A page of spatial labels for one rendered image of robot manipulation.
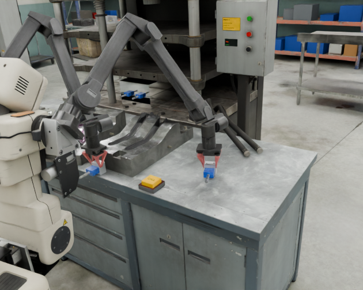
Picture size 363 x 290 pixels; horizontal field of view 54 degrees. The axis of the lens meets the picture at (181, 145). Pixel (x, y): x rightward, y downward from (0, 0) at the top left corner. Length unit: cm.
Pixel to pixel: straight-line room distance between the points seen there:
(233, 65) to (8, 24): 420
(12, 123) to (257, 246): 91
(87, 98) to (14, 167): 32
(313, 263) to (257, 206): 107
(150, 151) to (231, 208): 50
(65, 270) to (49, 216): 109
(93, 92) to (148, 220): 71
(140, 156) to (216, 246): 51
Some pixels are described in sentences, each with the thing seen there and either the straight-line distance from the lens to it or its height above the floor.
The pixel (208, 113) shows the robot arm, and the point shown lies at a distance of 142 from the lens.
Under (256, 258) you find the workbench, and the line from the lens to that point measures 139.
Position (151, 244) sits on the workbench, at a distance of 172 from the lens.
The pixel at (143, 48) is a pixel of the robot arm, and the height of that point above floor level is 135.
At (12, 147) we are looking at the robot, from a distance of 114.
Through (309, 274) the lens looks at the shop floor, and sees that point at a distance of 230.
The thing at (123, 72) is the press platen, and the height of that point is 102.
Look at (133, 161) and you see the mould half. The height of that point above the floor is 87.
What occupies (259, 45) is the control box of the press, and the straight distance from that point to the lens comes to 202.
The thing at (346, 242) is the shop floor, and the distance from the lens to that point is 259.
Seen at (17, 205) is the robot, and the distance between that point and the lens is 132.
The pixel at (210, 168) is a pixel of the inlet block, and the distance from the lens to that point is 152.
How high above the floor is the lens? 157
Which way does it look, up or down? 25 degrees down
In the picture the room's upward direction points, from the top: 3 degrees counter-clockwise
